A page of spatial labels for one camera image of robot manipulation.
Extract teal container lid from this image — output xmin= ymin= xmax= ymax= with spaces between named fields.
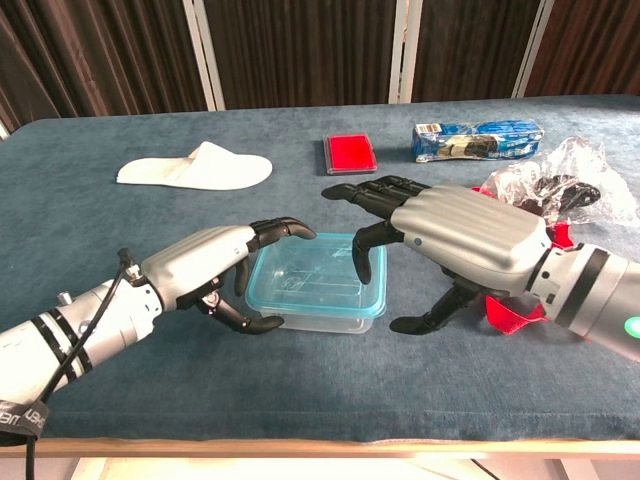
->
xmin=244 ymin=232 xmax=389 ymax=321

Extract blue snack package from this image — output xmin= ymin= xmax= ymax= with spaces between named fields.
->
xmin=410 ymin=118 xmax=545 ymax=165

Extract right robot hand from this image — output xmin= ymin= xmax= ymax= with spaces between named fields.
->
xmin=322 ymin=174 xmax=556 ymax=335

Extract blue felt table cover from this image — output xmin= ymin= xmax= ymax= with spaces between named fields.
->
xmin=0 ymin=93 xmax=640 ymax=444

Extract red ink pad case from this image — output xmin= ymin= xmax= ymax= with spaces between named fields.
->
xmin=321 ymin=132 xmax=379 ymax=177

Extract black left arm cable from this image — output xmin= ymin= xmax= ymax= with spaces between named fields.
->
xmin=0 ymin=248 xmax=142 ymax=480

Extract clear plastic container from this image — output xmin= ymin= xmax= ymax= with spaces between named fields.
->
xmin=247 ymin=294 xmax=376 ymax=335

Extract white disposable slipper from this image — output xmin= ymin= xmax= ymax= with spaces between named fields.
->
xmin=116 ymin=141 xmax=274 ymax=192

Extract clear crumpled plastic bag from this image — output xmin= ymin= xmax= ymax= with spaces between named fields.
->
xmin=482 ymin=135 xmax=639 ymax=226

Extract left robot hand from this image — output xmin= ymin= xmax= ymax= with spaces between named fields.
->
xmin=141 ymin=216 xmax=319 ymax=335

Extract red ribbon strap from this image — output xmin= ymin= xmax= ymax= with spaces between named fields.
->
xmin=469 ymin=184 xmax=586 ymax=336

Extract white partition post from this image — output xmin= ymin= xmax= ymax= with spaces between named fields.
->
xmin=512 ymin=0 xmax=556 ymax=99
xmin=182 ymin=0 xmax=226 ymax=111
xmin=387 ymin=0 xmax=416 ymax=104

